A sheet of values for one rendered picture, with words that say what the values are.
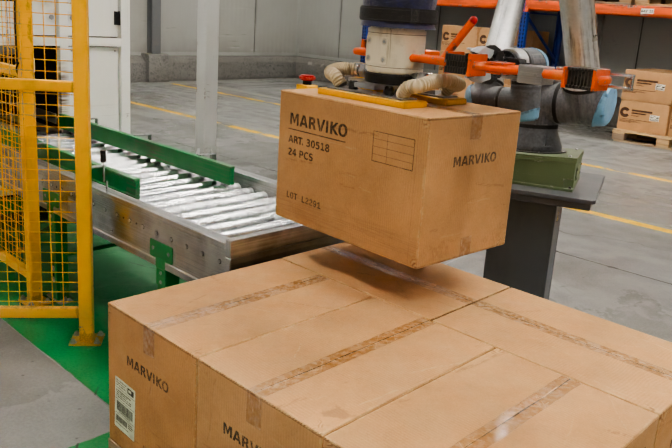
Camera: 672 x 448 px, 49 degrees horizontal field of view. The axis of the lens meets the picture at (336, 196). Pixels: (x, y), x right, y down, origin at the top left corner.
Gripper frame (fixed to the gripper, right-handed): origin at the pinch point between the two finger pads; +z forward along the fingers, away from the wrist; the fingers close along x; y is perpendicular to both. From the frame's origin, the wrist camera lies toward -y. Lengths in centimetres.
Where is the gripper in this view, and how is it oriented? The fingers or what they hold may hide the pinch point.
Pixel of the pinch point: (474, 64)
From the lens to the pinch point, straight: 202.2
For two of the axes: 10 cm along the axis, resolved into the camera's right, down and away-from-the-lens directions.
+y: -7.1, -2.2, 6.7
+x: 0.6, -9.7, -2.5
